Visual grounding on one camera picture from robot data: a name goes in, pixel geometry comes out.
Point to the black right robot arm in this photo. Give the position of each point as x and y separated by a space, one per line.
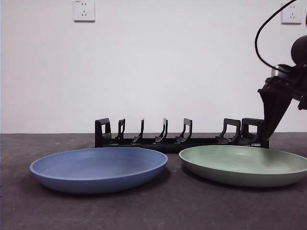
299 50

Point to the green round plate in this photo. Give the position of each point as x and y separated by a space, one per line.
239 173

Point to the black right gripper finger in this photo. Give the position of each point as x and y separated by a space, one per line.
268 107
279 107

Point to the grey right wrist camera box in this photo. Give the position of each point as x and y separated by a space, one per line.
278 72

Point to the blue round plate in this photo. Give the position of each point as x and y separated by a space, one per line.
98 177

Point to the white wall socket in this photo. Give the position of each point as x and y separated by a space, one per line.
291 16
84 11

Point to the black plate rack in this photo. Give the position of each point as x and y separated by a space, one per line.
158 148

